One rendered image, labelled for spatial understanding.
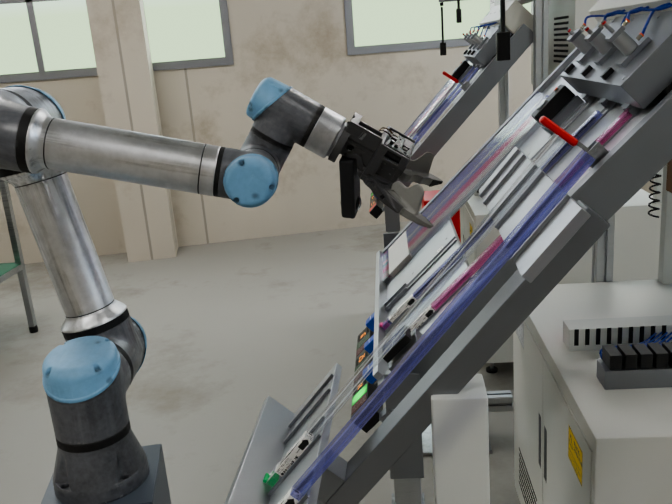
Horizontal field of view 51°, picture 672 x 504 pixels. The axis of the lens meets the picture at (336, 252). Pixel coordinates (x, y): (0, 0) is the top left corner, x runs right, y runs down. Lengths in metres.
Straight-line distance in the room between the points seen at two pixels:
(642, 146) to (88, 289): 0.89
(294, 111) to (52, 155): 0.37
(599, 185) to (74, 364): 0.81
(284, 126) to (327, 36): 3.67
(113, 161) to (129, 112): 3.48
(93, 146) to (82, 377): 0.35
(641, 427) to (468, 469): 0.44
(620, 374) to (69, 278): 0.94
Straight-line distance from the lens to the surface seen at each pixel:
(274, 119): 1.16
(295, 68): 4.78
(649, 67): 1.07
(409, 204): 1.15
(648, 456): 1.20
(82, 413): 1.18
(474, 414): 0.79
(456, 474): 0.83
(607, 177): 1.03
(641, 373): 1.31
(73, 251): 1.26
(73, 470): 1.23
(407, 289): 1.35
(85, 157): 1.08
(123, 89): 4.54
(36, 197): 1.25
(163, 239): 4.66
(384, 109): 4.89
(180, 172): 1.05
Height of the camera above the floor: 1.21
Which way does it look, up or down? 16 degrees down
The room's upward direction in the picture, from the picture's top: 5 degrees counter-clockwise
